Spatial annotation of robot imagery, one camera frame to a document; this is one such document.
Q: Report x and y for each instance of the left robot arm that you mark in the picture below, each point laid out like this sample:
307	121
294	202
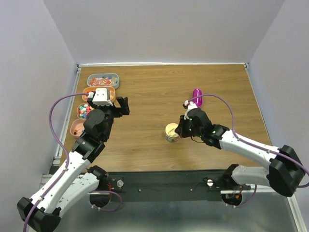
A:
75	177

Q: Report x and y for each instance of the pink tray of candies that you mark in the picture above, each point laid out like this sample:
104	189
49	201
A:
83	110

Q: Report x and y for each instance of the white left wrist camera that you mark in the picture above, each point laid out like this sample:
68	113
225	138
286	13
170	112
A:
100	97

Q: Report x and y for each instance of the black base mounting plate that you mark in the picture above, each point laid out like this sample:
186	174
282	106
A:
165	186

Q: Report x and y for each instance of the pink tray of lollipops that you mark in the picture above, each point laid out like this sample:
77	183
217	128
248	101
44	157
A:
77	128

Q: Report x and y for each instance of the magenta plastic scoop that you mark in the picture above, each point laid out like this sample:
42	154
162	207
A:
197	98

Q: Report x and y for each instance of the grey tray of candy sticks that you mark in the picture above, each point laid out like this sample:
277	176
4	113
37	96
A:
103	80

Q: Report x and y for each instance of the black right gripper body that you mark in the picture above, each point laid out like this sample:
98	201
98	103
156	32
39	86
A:
187	130

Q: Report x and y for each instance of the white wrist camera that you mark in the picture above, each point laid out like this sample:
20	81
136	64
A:
188	105
100	97

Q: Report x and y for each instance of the white jar lid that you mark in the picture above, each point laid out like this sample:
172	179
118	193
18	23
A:
170	130

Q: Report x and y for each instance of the clear plastic jar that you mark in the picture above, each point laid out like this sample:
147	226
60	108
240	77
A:
172	137

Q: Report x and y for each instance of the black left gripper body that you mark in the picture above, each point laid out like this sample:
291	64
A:
110	112

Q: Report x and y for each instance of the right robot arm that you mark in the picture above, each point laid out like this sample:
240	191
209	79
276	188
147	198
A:
280	168

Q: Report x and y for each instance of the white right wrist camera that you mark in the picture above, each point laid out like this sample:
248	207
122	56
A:
188	105

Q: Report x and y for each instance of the orange tray of gummies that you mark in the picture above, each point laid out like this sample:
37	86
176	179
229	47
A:
89	89

